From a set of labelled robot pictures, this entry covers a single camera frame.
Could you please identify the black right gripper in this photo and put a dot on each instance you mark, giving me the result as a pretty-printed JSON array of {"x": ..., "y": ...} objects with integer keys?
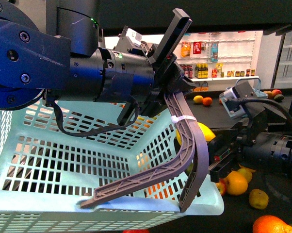
[{"x": 223, "y": 155}]

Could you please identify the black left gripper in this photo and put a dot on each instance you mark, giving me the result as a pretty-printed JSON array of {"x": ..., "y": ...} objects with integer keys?
[{"x": 135, "y": 75}]

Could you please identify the large yellow lemon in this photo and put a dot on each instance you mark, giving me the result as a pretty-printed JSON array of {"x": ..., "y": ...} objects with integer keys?
[{"x": 207, "y": 132}]

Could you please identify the light blue basket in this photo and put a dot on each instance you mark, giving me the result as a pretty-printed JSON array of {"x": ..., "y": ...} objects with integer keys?
[
  {"x": 45, "y": 174},
  {"x": 256, "y": 86}
]

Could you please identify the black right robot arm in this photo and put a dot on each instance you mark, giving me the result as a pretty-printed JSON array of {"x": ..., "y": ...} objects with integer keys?
[{"x": 248, "y": 142}]

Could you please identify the blue black left robot arm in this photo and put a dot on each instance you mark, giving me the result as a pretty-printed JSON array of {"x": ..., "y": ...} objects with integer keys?
[{"x": 69, "y": 65}]

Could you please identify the yellow lemon on mid shelf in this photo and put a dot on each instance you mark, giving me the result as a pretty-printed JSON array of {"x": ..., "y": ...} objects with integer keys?
[{"x": 198, "y": 99}]

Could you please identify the white retail shelf with bottles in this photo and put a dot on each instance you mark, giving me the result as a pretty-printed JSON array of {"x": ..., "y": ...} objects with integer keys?
[{"x": 215, "y": 61}]

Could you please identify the light blue basket on shelf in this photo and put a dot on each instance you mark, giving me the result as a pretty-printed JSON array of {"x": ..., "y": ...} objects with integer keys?
[{"x": 256, "y": 86}]

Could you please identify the large orange citrus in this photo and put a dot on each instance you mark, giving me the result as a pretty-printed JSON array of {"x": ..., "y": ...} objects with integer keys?
[{"x": 270, "y": 224}]

